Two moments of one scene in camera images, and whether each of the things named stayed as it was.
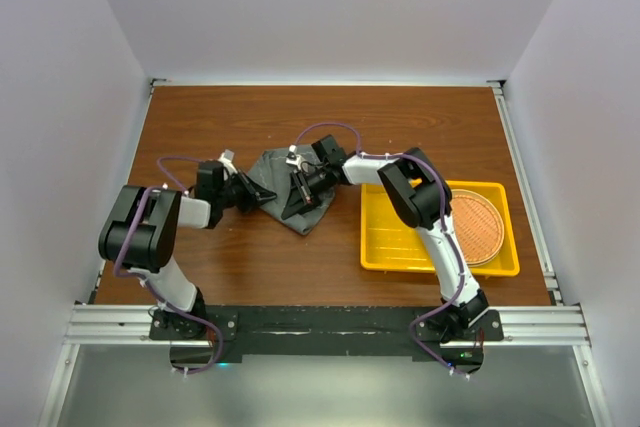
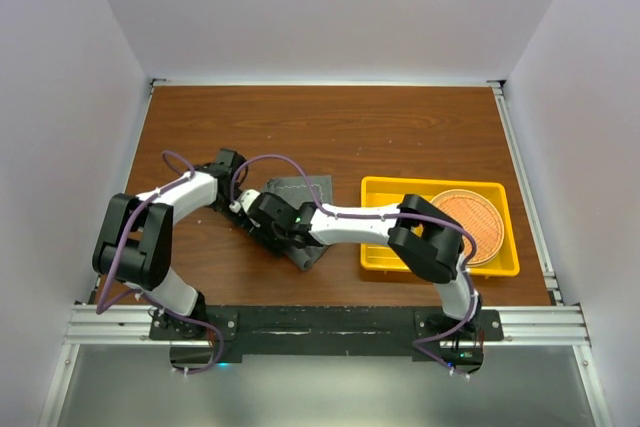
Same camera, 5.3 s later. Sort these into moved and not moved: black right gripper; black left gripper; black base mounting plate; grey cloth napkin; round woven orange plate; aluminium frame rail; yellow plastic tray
Moved: grey cloth napkin; black right gripper; black left gripper
Not moved: black base mounting plate; yellow plastic tray; round woven orange plate; aluminium frame rail
